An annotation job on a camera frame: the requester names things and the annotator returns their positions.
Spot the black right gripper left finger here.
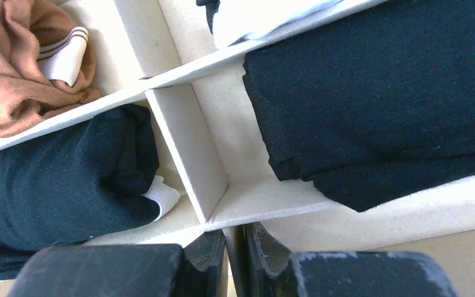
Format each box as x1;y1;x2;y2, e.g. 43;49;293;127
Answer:
8;231;228;296

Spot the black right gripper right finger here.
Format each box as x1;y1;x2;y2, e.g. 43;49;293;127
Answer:
244;222;457;296

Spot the black rolled underwear left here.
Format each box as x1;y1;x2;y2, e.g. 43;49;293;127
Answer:
0;104;179;281

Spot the black rolled underwear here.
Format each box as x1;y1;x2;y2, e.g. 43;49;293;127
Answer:
0;104;179;281
242;1;475;212

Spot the black rolled underwear right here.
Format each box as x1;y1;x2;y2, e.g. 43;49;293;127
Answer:
242;1;475;212

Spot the brown rolled underwear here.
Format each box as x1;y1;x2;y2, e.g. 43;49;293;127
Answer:
0;1;100;138

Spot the white rolled underwear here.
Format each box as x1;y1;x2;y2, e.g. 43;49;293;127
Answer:
196;0;339;49

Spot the beige compartment organizer box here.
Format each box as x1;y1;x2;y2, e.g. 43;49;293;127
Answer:
0;1;475;294

